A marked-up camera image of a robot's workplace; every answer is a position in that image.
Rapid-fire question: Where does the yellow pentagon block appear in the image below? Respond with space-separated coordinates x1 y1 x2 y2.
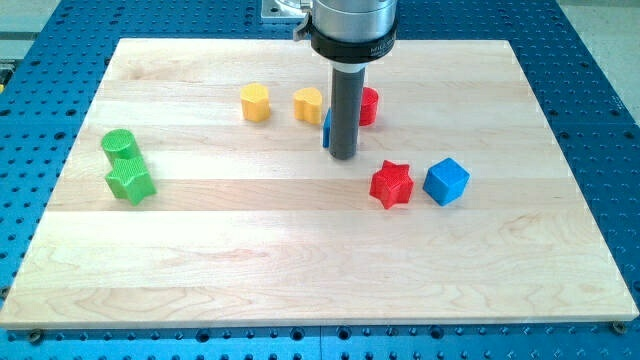
240 83 271 122

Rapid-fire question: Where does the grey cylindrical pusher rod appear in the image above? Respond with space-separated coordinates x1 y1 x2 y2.
329 67 366 160

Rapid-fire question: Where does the green cylinder block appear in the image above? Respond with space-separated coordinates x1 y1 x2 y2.
101 128 143 167

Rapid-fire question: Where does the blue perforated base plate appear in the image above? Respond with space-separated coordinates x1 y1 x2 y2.
1 0 639 359

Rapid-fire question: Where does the silver robot mounting plate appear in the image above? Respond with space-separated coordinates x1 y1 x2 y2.
260 0 312 21

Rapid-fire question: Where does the blue cube block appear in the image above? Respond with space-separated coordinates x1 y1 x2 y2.
423 158 470 206

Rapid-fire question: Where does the red star block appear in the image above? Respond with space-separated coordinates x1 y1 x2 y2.
369 160 414 209

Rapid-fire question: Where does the green star block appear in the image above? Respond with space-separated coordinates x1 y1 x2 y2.
105 156 156 206

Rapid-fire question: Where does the light wooden board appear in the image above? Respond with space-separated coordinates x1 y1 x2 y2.
1 38 638 329

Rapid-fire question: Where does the yellow heart block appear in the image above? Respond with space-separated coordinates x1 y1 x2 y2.
293 87 323 125

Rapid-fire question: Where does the red round block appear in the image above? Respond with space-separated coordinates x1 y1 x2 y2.
359 87 379 126

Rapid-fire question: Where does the blue triangle block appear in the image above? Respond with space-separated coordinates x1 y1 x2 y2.
322 108 332 149

